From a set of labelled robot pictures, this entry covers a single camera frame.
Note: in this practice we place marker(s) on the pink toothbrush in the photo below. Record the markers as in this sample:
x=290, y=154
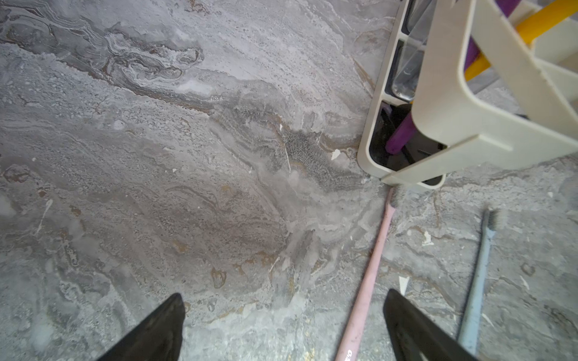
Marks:
x=351, y=340

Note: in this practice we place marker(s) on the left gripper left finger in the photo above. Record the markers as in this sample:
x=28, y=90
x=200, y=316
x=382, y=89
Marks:
x=158, y=337

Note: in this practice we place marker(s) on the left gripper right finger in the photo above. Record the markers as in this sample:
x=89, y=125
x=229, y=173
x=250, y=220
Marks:
x=414, y=336

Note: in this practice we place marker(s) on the yellow toothbrush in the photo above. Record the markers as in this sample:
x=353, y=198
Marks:
x=530, y=29

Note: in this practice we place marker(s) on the purple toothbrush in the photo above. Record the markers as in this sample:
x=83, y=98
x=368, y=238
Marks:
x=407, y=129

